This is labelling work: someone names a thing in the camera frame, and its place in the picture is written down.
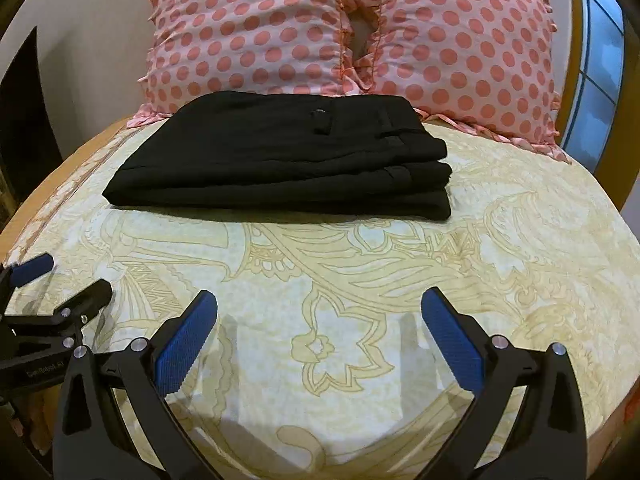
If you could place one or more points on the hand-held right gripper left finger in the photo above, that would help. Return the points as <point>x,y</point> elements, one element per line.
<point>182,345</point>

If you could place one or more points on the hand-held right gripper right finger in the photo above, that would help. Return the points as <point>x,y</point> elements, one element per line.
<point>452,342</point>

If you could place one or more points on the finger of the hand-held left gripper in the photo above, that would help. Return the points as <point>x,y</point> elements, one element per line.
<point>30,270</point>
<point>85,297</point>

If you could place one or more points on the black pants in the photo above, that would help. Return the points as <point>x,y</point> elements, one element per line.
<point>280,160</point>

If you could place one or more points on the orange mattress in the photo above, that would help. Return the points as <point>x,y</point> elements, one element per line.
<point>50,180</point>

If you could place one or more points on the yellow patterned bed sheet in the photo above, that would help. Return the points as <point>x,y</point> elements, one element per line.
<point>400,260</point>

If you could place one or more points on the black flat television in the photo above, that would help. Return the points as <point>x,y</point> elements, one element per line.
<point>25,125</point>

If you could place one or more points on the pink polka dot pillow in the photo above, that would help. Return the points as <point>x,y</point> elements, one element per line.
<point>460,50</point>
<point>240,30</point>

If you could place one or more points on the window with wooden frame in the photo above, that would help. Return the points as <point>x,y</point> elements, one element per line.
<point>600,60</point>

